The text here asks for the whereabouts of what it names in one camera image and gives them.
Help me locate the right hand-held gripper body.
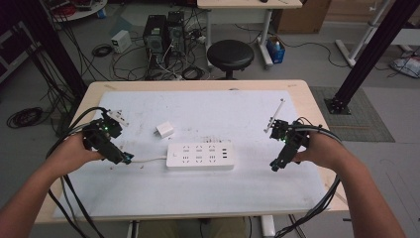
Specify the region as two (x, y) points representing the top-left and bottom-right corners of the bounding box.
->
(263, 97), (311, 154)

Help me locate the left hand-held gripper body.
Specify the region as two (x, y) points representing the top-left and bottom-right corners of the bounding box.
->
(81, 110), (131, 161)

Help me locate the white charger plug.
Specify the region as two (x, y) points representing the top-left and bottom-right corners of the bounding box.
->
(153, 120), (175, 140)

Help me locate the white power strip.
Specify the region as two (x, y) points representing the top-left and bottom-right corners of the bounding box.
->
(165, 141), (236, 171)

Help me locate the person's right hand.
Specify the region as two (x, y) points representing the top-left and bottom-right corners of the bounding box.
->
(292, 131), (349, 171)

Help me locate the person's left hand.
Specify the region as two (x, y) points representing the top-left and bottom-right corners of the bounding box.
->
(49, 132), (105, 177)

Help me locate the white table leg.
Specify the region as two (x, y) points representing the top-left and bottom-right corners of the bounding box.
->
(260, 214), (277, 238)

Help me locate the grey floor mat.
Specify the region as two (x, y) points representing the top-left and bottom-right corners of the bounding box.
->
(309, 85), (396, 144)

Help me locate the blue storage box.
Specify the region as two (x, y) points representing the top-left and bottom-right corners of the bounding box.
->
(265, 35), (286, 65)

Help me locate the white table mat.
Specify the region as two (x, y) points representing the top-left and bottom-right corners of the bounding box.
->
(52, 89), (330, 221)

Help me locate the white power supply box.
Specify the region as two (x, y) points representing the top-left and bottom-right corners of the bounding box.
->
(110, 29), (133, 55)

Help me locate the black round stool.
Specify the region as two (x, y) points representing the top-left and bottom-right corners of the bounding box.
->
(206, 39), (256, 80)

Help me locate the black computer tower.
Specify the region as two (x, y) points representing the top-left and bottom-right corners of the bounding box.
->
(165, 10), (187, 60)
(142, 14), (168, 72)

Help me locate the white metal stand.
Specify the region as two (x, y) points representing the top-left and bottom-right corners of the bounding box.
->
(334, 0), (420, 68)

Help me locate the brown cardboard box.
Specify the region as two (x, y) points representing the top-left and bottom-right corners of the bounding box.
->
(271, 0), (333, 35)

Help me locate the round white table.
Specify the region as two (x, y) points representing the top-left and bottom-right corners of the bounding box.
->
(41, 0), (109, 24)

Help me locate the clear plastic bag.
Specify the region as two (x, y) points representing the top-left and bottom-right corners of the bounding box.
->
(388, 55), (420, 79)

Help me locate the white-legged wooden desk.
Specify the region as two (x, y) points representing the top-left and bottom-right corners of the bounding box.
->
(196, 0), (304, 70)

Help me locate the left gripper black cable bundle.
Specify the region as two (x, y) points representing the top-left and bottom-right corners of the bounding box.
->
(45, 106), (110, 238)

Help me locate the gripper black cable bundle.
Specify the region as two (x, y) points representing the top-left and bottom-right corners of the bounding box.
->
(274, 116), (343, 238)
(45, 106), (110, 238)

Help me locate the white power strip cable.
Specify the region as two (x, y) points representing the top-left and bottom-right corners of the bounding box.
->
(130, 155), (168, 165)

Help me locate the right gripper black cable bundle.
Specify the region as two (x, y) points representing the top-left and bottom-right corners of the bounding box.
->
(274, 116), (343, 238)

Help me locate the large black cable coil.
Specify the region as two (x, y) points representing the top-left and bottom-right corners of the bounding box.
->
(6, 106), (45, 130)

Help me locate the small black cable coil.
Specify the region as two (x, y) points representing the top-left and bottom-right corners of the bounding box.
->
(91, 43), (114, 59)

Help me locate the black aluminium post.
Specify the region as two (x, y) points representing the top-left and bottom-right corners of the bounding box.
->
(324, 0), (420, 116)
(13, 0), (89, 100)

